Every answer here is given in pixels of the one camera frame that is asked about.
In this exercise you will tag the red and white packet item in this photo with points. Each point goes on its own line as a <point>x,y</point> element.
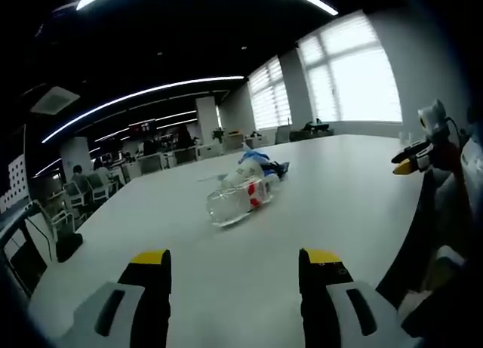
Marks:
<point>257,193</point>

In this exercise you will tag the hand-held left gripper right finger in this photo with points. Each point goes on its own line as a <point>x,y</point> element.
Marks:
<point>339,314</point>

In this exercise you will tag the black object at table edge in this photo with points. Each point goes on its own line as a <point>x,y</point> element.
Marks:
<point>68,246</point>

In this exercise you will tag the white bag item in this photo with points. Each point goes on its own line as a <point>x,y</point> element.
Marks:
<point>243,172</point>

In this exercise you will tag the ceiling air vent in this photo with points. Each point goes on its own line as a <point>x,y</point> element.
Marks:
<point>54,99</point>

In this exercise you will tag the large window with blinds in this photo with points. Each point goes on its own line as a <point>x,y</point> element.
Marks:
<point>351,72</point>

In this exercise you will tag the white office chair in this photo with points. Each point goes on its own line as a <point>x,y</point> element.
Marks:
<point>53,221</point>
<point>99,187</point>
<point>75,199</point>

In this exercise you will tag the green potted plant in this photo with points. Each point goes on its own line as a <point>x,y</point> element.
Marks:
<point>217,135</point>

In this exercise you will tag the blue and white packet item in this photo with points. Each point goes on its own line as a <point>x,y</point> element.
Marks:
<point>269,165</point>

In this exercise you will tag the clear plastic container item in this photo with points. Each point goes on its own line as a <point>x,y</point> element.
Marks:
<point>226,208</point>

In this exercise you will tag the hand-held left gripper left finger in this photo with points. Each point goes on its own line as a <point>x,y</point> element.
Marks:
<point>124,318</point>

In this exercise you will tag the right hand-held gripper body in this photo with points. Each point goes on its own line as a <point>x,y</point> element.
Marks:
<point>434,121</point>

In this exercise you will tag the dark bag on sill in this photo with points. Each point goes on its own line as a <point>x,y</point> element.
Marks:
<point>316,127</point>

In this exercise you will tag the narrow window with blinds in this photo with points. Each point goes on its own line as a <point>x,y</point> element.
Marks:
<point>269,95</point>

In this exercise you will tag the white table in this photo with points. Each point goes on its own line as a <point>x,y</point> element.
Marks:
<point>226,246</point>

